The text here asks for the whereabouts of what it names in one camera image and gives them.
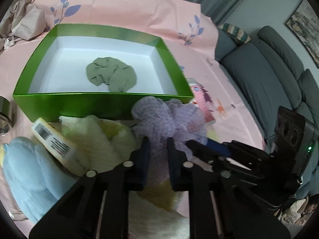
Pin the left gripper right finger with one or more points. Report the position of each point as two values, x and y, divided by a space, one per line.
216 209

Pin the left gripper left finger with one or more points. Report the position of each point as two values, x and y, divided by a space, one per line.
97 205

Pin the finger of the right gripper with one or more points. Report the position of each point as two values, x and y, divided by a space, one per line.
218 148
206 154

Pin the purple mesh bath pouf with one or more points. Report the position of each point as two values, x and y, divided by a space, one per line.
159 120

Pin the cream yellow towel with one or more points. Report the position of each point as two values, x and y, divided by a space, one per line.
106 144

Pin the blue plush toy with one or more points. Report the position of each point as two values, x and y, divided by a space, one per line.
36 179

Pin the green cloth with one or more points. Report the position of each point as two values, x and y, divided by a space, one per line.
117 75

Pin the pink cartoon cup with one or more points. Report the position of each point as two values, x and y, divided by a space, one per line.
202 100

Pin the grey sofa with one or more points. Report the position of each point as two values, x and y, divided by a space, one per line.
267 73

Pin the striped green cushion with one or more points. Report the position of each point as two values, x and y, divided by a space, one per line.
238 35

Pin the glass bottle with metal lid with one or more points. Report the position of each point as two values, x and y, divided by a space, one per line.
5 116

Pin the green cardboard box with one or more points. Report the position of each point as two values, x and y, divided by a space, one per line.
81 69

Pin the framed landscape painting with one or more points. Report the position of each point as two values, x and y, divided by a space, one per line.
304 24

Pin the pink deer print tablecloth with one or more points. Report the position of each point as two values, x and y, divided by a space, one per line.
162 18

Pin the beige crumpled fabric pile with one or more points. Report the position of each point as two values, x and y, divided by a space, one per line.
22 21

